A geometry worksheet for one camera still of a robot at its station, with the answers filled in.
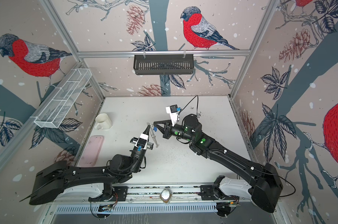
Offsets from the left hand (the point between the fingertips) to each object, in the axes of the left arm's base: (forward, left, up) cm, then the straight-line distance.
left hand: (146, 126), depth 63 cm
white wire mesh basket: (+21, +51, -2) cm, 55 cm away
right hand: (+1, -3, -1) cm, 3 cm away
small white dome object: (-24, -9, -22) cm, 34 cm away
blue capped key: (+1, -4, -3) cm, 5 cm away
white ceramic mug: (+19, +35, -23) cm, 46 cm away
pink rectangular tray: (+3, +41, -34) cm, 54 cm away
